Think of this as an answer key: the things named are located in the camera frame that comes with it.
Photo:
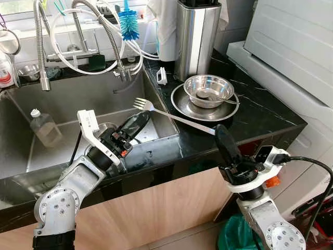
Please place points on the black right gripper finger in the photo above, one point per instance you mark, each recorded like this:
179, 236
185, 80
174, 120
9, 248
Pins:
232, 146
222, 143

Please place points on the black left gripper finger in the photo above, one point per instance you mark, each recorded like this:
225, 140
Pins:
136, 122
140, 130

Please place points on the long steel fork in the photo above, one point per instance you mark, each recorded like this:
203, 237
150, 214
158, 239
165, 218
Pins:
177, 119

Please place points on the steel spoon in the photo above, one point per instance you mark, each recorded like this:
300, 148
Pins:
229, 100

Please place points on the large stainless steel bowl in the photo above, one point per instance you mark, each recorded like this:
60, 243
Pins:
200, 86

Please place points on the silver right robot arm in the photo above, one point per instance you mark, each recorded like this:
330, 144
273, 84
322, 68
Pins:
270, 224

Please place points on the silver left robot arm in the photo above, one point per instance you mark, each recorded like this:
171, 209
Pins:
67, 192

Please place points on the orange plastic object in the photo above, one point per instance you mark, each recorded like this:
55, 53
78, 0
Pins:
272, 182

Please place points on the small white plastic clip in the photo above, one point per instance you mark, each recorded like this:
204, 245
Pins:
162, 77

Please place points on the stainless steel sink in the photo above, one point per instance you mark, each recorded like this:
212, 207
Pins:
67, 99

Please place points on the clear plastic bottle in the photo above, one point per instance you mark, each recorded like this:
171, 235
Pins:
47, 133

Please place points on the dark green sponge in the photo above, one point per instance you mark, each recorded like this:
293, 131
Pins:
96, 63

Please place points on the wooden cabinet door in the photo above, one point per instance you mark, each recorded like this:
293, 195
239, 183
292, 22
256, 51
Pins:
156, 208

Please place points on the grey scouring pad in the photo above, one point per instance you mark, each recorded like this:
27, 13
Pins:
53, 73

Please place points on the white cloth with blue print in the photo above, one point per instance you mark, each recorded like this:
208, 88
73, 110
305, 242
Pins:
165, 31

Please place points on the blue bottle brush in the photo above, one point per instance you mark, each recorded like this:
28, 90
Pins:
128, 26

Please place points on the stainless steel knife block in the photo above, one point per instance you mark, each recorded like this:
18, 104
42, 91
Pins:
195, 41

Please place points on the steel mixer tap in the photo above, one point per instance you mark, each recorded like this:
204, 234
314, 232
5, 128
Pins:
78, 36

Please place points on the red plastic basket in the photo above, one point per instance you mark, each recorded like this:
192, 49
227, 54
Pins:
325, 229

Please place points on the white washing machine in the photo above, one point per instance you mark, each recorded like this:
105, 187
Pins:
291, 52

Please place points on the small steel cup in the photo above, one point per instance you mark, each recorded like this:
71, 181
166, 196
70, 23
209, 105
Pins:
28, 72

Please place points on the small steel mesh strainer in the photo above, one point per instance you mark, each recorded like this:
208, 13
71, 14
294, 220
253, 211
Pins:
8, 44

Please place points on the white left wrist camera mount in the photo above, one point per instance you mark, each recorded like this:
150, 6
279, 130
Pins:
88, 122

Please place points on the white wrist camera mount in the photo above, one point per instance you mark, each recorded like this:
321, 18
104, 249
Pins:
274, 166
88, 122

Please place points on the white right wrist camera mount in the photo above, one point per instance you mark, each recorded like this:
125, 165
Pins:
274, 166

